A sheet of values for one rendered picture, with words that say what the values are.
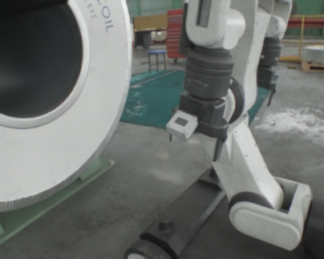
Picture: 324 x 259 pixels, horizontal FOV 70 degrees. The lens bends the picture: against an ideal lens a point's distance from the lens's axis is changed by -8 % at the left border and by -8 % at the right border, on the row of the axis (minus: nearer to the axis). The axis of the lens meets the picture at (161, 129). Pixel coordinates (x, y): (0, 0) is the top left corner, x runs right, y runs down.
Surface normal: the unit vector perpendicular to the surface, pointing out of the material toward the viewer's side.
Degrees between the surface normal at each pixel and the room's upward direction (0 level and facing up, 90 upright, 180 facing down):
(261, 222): 90
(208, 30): 90
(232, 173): 90
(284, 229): 90
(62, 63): 68
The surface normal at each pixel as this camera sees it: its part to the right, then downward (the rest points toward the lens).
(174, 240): 0.53, -0.53
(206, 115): -0.59, 0.33
